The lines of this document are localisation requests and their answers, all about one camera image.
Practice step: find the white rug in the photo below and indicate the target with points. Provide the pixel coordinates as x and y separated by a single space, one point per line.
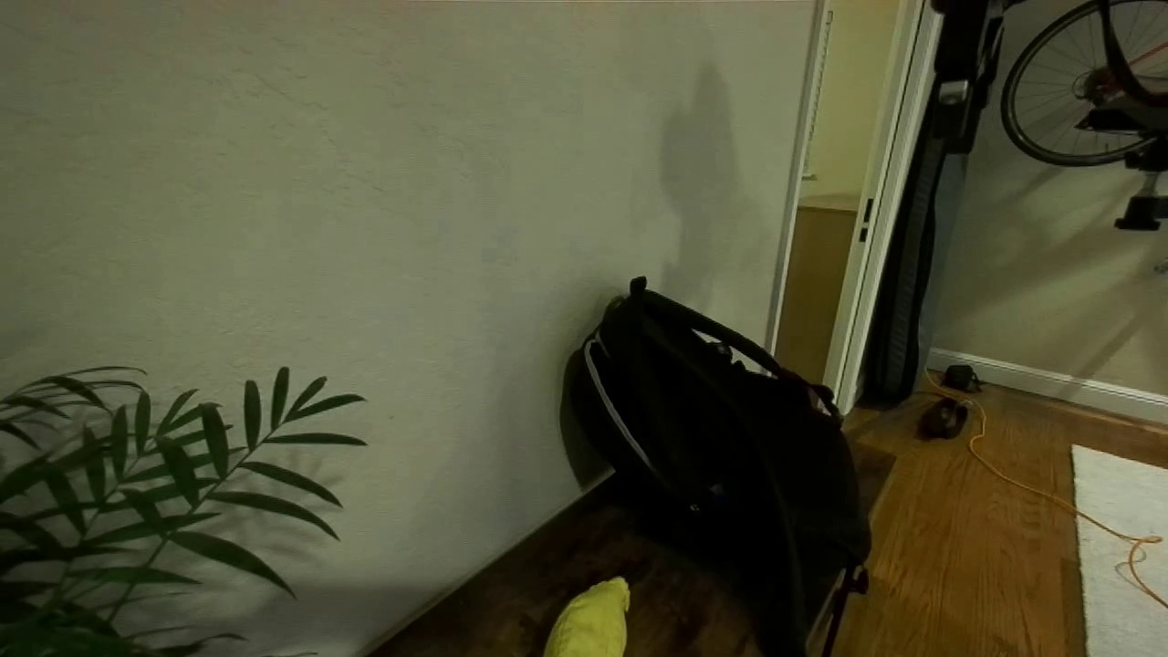
1125 559

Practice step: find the bicycle wheel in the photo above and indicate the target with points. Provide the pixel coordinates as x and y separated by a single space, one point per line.
1036 95

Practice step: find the black backpack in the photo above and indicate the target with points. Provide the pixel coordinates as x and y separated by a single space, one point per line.
718 452

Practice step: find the dark brown shoe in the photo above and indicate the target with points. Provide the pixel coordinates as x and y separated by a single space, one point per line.
942 417

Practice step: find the green palm plant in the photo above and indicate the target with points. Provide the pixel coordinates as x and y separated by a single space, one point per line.
148 475

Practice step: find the small black floor object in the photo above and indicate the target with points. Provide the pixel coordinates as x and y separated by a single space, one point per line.
961 377

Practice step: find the yellow banana-shaped Bananagrams pouch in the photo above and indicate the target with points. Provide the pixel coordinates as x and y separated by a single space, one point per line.
589 623

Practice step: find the white door frame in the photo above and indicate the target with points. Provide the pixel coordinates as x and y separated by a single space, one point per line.
877 184

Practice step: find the tall black bag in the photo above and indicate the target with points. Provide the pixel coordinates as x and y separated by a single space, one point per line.
917 244

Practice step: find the white baseboard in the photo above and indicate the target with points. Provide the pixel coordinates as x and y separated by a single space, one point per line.
1060 386

